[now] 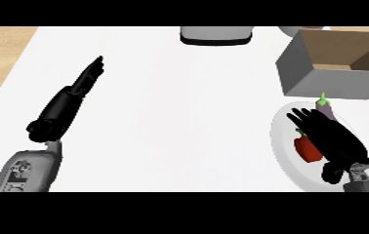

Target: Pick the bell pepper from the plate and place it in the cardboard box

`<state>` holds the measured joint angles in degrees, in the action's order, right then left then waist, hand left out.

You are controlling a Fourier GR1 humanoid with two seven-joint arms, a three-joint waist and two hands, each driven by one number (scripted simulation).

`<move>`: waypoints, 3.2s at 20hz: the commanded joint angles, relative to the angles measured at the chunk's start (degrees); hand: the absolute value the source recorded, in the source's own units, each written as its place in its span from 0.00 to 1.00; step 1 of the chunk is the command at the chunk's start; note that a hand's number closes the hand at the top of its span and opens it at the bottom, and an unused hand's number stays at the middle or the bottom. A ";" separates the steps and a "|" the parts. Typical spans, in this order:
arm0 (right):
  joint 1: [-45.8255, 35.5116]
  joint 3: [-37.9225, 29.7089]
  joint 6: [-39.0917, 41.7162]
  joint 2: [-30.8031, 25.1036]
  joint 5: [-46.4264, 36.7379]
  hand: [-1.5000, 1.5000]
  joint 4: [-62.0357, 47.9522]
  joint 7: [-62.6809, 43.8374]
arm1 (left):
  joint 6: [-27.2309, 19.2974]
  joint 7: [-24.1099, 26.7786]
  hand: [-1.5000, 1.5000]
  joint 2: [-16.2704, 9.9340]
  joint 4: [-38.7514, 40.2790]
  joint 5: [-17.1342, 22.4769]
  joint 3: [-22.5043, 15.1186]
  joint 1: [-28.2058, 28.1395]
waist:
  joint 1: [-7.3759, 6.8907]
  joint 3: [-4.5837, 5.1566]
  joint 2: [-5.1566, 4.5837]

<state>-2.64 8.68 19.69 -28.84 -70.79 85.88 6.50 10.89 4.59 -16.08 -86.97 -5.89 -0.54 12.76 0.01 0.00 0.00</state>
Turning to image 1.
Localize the red bell pepper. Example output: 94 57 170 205
292 128 325 164

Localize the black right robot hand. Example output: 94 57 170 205
285 107 369 185

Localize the white plate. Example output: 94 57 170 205
269 100 369 193

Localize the grey cardboard box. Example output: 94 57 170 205
276 28 369 101

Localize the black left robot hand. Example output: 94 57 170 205
25 55 105 144

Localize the purple eggplant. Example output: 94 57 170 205
314 92 338 123

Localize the grey appliance with black base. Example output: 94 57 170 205
179 26 254 47

